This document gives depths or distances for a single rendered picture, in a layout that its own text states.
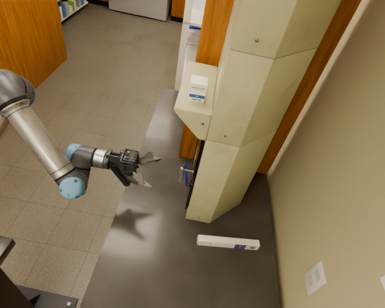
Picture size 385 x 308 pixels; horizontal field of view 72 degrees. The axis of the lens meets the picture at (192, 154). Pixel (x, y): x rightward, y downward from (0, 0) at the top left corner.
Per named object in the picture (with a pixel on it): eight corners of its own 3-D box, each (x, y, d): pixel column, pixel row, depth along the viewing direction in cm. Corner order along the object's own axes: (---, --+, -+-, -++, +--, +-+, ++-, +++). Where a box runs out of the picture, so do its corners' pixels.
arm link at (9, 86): (-3, 54, 78) (93, 189, 89) (10, 63, 89) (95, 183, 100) (-42, 73, 76) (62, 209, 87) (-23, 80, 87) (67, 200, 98)
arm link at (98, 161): (93, 170, 105) (101, 156, 110) (105, 173, 105) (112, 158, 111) (91, 157, 99) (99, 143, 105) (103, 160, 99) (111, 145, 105)
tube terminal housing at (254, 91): (239, 175, 142) (305, 25, 88) (240, 230, 119) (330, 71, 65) (194, 165, 141) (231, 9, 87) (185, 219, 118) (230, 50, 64)
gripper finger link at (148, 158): (161, 151, 108) (140, 157, 104) (160, 161, 112) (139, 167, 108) (158, 146, 110) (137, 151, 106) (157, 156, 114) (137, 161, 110)
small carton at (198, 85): (204, 94, 86) (208, 77, 82) (203, 102, 82) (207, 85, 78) (189, 91, 86) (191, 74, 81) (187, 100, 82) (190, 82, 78)
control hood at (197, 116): (212, 88, 108) (217, 66, 101) (205, 141, 85) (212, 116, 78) (184, 83, 108) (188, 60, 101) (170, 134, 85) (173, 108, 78)
